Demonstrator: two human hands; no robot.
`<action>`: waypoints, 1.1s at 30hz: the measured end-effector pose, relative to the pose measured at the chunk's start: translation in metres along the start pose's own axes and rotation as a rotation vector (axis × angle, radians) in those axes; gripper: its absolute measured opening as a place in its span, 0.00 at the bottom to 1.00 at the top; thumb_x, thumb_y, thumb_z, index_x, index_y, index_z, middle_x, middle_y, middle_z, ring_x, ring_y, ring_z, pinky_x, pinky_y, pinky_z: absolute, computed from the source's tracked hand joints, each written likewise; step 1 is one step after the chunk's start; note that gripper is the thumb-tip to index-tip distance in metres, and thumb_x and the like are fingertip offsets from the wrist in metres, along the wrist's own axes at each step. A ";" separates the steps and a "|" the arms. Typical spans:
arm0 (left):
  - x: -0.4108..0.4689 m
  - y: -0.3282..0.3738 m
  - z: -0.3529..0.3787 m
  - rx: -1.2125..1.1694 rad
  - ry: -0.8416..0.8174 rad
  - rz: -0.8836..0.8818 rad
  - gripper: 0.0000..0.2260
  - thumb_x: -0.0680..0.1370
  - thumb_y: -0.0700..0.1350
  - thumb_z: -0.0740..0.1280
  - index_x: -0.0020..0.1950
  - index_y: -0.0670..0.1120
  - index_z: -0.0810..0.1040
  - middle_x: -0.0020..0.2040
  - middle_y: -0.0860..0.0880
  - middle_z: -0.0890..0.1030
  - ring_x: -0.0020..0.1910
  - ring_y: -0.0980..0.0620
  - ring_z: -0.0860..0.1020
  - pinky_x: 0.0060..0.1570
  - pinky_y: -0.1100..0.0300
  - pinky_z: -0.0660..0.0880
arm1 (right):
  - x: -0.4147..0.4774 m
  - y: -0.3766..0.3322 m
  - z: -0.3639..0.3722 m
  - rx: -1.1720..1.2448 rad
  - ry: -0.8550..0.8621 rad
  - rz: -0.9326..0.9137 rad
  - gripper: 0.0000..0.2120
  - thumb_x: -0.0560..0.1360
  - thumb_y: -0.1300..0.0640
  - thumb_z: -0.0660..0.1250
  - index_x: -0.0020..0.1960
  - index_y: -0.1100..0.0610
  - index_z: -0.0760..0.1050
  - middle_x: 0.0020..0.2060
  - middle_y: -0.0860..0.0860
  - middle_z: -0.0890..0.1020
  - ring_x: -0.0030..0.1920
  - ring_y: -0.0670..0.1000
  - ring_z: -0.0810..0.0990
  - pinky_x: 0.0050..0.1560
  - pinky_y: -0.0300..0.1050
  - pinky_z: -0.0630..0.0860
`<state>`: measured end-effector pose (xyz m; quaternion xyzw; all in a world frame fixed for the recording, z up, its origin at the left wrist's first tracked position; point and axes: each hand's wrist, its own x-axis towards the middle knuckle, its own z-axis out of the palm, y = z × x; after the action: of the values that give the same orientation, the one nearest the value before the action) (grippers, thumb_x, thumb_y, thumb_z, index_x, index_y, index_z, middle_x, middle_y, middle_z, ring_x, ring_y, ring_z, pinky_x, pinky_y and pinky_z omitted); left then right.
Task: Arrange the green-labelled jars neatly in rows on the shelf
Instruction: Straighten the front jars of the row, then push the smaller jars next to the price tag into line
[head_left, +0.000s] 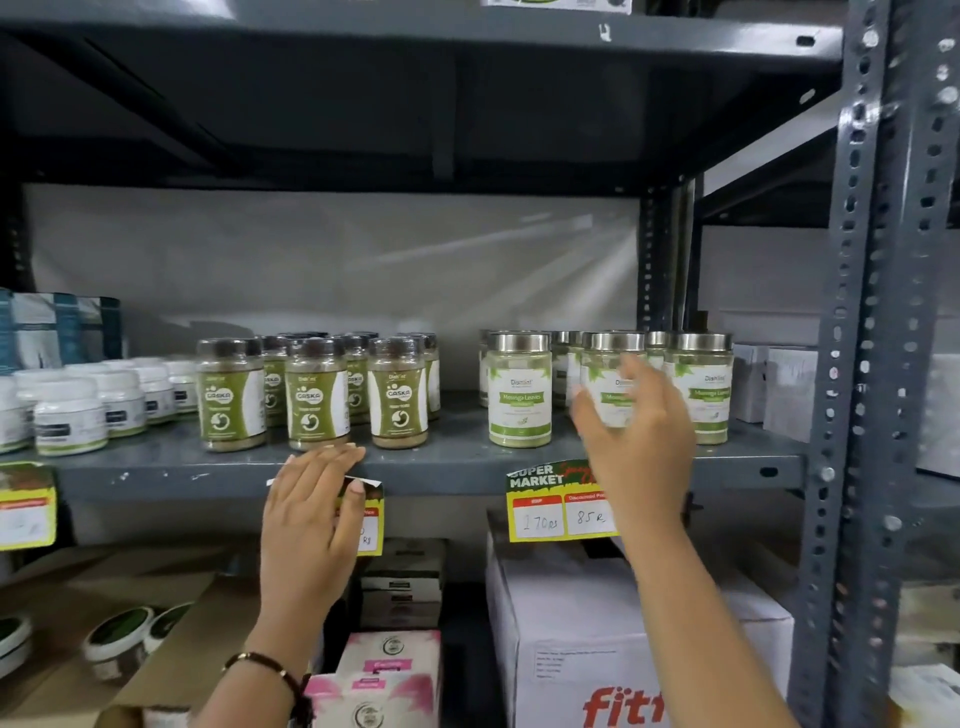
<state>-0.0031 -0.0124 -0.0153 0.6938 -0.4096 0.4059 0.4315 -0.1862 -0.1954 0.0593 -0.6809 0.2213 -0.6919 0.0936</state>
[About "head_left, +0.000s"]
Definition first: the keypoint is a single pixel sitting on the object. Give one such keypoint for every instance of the person's left hand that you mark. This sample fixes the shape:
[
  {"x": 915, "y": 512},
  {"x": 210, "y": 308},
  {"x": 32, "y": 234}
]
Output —
[{"x": 307, "y": 540}]

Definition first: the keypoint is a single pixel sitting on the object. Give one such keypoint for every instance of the person's right hand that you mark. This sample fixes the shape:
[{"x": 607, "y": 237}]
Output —
[{"x": 652, "y": 472}]

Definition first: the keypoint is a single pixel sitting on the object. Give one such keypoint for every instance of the group of silver-lid jars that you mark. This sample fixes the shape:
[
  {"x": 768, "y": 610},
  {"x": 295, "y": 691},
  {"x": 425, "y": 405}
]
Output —
[{"x": 520, "y": 390}]

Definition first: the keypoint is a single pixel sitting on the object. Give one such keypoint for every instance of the group of dark-lid jars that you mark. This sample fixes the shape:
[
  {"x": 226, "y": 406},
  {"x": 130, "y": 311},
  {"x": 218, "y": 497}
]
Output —
[{"x": 231, "y": 397}]

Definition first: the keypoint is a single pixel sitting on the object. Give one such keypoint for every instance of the grey metal shelf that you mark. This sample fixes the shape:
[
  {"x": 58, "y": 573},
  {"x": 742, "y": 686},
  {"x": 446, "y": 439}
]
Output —
[{"x": 862, "y": 375}]

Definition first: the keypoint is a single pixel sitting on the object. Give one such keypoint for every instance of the person's left forearm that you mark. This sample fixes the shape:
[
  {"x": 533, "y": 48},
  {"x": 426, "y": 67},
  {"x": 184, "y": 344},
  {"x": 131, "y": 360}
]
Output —
[{"x": 240, "y": 697}]

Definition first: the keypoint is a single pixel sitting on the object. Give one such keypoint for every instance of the person's right forearm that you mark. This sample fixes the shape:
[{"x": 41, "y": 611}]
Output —
[{"x": 705, "y": 637}]

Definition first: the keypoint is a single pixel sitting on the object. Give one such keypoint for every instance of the yellow price tag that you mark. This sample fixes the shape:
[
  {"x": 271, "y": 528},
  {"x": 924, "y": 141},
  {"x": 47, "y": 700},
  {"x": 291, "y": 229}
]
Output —
[
  {"x": 371, "y": 525},
  {"x": 26, "y": 510},
  {"x": 547, "y": 517}
]

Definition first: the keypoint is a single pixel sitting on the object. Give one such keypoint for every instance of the stack of dark small boxes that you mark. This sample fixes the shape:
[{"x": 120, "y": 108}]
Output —
[{"x": 401, "y": 585}]

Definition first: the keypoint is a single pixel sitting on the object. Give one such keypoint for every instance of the pink and white box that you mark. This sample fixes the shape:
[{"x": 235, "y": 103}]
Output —
[
  {"x": 390, "y": 652},
  {"x": 375, "y": 701}
]

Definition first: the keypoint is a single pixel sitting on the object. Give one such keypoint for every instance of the open brown cardboard box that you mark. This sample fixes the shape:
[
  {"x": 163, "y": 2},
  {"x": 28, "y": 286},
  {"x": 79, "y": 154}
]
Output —
[{"x": 195, "y": 645}]

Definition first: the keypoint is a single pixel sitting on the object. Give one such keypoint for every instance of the round tin with green lid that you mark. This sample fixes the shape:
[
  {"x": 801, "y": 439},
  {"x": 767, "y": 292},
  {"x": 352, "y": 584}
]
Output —
[
  {"x": 169, "y": 622},
  {"x": 116, "y": 637},
  {"x": 11, "y": 645}
]

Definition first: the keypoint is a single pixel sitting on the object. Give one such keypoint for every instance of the large white carton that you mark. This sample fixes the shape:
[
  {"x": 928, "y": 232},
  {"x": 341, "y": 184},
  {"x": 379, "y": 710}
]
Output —
[{"x": 555, "y": 637}]

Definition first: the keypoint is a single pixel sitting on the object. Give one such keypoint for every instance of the group of white pill bottles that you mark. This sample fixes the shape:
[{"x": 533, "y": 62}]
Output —
[{"x": 71, "y": 420}]

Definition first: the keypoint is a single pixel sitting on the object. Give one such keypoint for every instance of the white plastic backing sheet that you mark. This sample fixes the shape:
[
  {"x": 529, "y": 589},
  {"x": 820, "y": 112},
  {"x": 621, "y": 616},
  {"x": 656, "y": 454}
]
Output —
[{"x": 337, "y": 262}]

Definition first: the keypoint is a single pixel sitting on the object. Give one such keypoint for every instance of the teal and white carton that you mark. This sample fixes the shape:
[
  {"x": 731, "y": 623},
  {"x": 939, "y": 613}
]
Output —
[
  {"x": 97, "y": 322},
  {"x": 37, "y": 322}
]

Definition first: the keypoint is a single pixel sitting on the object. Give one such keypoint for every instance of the beige carton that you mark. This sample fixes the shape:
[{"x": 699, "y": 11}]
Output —
[{"x": 930, "y": 615}]

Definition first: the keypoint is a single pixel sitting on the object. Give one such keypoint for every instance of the white printed carton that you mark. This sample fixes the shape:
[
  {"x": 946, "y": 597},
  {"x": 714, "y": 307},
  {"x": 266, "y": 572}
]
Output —
[{"x": 926, "y": 697}]

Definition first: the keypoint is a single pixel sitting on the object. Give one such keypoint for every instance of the green and white box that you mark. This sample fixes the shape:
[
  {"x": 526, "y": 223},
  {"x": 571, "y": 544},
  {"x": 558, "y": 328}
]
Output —
[{"x": 555, "y": 5}]

